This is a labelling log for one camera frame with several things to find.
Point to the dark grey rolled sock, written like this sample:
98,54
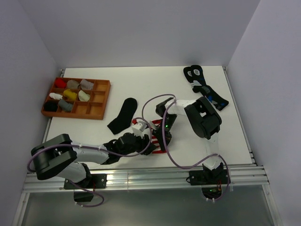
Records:
65,106

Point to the yellow rolled sock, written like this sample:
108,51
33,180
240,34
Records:
70,95

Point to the white rolled sock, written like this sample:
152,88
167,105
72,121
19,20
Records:
55,96

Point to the cream rolled sock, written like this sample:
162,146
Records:
83,97

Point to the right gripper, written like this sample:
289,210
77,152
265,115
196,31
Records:
159,134

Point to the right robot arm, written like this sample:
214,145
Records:
205,123

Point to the red rolled sock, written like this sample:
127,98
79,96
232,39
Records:
60,83

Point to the aluminium rail frame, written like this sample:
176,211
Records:
150,190

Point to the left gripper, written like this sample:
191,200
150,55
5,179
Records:
142,140

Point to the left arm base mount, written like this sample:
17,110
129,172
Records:
84,191

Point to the orange compartment tray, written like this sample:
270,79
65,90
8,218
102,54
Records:
77,98

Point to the taupe rolled sock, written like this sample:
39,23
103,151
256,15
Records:
72,84

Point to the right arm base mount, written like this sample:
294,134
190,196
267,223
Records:
211,181

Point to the grey rolled sock top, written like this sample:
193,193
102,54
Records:
86,85

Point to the red white striped sock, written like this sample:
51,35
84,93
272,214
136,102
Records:
157,137

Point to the black rolled sock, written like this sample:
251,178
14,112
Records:
50,106

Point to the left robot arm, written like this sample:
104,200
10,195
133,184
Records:
60,157

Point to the black patterned sock pair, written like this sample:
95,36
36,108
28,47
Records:
194,75

